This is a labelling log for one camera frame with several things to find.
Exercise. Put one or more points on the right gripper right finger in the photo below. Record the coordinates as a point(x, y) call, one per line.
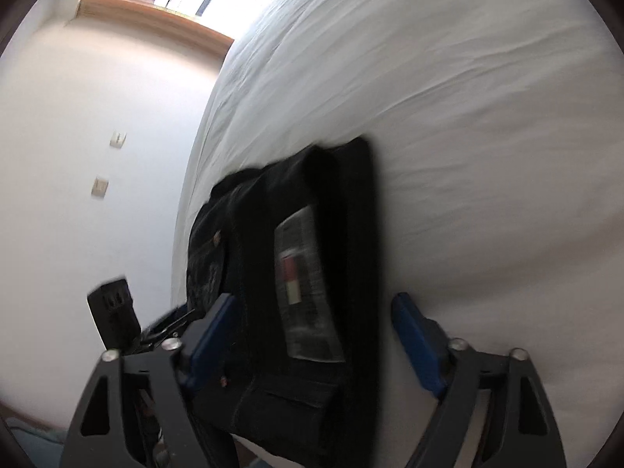
point(518, 427)

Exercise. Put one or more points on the black denim pants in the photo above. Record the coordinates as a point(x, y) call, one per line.
point(297, 244)

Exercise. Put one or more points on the white bed with sheet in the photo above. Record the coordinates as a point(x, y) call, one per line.
point(498, 131)

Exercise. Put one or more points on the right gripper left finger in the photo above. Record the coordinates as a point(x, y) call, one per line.
point(132, 403)

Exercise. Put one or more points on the white wall socket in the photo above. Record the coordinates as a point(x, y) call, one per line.
point(99, 188)

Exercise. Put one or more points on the left beige curtain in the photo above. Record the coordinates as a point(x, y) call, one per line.
point(155, 20)

